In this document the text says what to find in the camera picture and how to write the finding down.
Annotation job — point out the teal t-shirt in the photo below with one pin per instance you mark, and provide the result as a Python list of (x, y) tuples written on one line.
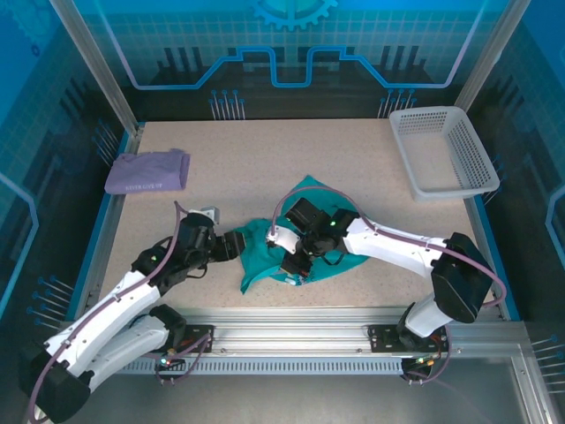
[(260, 252)]

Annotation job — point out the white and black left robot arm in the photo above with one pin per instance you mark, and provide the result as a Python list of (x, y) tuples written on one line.
[(106, 305)]

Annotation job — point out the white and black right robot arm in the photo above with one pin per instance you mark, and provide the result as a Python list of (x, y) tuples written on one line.
[(388, 243)]

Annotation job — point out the folded lavender t-shirt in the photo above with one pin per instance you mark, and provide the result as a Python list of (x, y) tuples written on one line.
[(145, 172)]

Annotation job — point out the black connector with green light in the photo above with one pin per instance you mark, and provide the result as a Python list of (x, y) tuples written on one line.
[(167, 362)]

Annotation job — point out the white perforated plastic basket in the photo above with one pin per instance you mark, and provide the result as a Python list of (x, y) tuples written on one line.
[(472, 150)]

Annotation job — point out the black connector with orange light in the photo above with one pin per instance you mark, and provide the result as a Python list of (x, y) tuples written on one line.
[(421, 362)]

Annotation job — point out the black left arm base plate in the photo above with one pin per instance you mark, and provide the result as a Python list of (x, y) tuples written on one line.
[(198, 338)]

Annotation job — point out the aluminium front rail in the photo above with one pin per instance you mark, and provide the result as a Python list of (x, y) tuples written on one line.
[(287, 331)]

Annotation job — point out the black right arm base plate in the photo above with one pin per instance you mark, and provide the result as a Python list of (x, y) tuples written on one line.
[(384, 338)]

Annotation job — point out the aluminium frame post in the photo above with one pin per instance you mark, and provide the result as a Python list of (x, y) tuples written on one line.
[(95, 66), (492, 53)]

